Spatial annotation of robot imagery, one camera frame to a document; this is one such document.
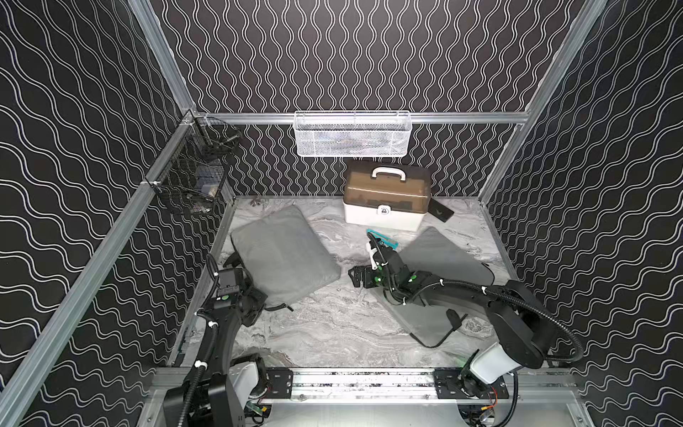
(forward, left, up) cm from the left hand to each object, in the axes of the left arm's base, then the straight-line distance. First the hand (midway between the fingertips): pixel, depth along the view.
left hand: (262, 297), depth 84 cm
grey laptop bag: (+17, -3, -3) cm, 18 cm away
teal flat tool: (+30, -41, -6) cm, 51 cm away
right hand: (+11, -31, +3) cm, 33 cm away
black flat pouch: (+46, -64, -3) cm, 78 cm away
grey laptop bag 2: (-3, -54, -2) cm, 54 cm away
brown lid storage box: (+36, -39, +13) cm, 55 cm away
